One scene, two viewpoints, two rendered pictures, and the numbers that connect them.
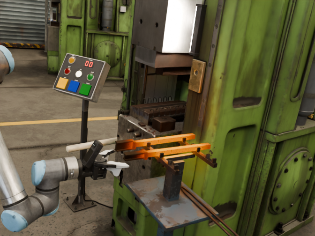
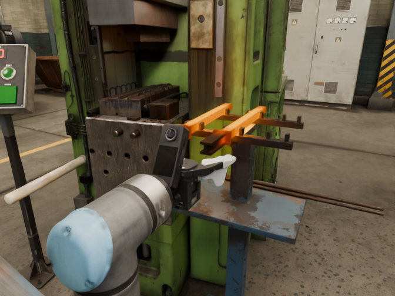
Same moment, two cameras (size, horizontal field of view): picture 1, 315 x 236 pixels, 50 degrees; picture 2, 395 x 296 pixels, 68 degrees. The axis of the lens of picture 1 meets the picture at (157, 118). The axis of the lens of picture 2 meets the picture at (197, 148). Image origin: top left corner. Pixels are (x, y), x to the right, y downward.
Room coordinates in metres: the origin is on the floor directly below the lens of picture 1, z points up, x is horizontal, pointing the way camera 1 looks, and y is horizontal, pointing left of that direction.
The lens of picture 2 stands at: (0.80, 0.45, 1.21)
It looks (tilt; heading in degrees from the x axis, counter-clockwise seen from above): 20 degrees down; 329
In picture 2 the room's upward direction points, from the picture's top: straight up
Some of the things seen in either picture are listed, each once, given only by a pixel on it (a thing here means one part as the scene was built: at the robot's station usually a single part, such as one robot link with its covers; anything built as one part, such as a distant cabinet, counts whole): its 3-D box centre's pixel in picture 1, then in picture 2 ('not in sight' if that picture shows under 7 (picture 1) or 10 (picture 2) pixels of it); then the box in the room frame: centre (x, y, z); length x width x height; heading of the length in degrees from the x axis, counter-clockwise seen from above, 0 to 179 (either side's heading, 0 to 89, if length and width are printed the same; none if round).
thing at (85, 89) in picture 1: (85, 89); (7, 95); (2.21, 0.51, 1.01); 0.07 x 0.05 x 0.07; 66
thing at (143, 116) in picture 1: (164, 110); (143, 97); (2.13, -0.04, 0.96); 0.42 x 0.20 x 0.09; 130
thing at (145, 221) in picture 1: (157, 207); (161, 226); (2.09, -0.08, 0.23); 0.55 x 0.37 x 0.47; 130
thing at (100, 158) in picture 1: (91, 166); (170, 186); (1.24, 0.25, 0.96); 0.12 x 0.08 x 0.09; 122
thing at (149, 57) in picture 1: (172, 55); (138, 15); (2.13, -0.04, 1.32); 0.42 x 0.20 x 0.10; 130
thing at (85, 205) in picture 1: (80, 197); (39, 265); (2.36, 0.54, 0.05); 0.22 x 0.22 x 0.09; 40
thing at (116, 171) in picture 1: (117, 169); (219, 172); (1.24, 0.14, 0.96); 0.09 x 0.03 x 0.06; 86
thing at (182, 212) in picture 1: (170, 198); (240, 199); (1.46, -0.11, 0.71); 0.40 x 0.30 x 0.02; 33
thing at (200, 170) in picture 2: (106, 164); (201, 168); (1.23, 0.18, 0.98); 0.09 x 0.05 x 0.02; 86
